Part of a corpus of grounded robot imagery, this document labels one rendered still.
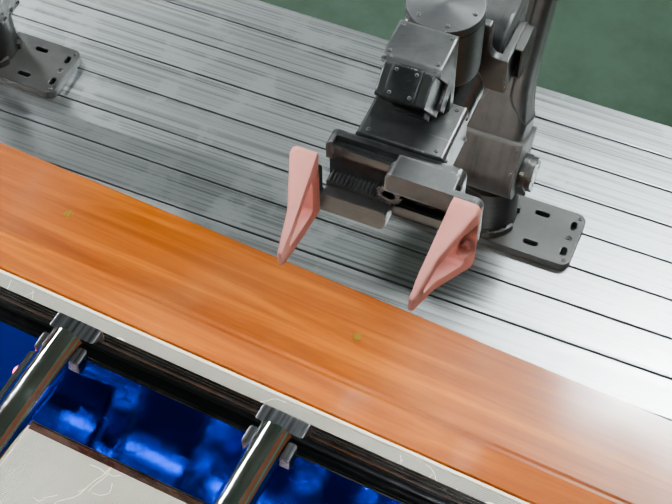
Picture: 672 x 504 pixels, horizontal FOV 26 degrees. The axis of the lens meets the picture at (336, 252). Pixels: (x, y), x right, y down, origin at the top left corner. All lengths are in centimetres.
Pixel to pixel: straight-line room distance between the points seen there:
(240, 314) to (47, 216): 22
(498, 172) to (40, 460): 50
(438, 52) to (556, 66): 163
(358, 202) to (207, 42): 68
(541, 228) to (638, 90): 110
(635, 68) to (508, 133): 126
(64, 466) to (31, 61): 56
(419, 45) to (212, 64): 71
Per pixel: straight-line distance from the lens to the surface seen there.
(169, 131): 162
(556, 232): 153
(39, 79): 168
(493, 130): 140
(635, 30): 270
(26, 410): 91
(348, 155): 104
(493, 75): 112
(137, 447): 94
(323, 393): 132
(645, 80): 262
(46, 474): 132
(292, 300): 136
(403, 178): 101
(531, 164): 142
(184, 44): 171
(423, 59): 98
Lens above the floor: 189
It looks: 54 degrees down
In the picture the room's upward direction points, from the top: straight up
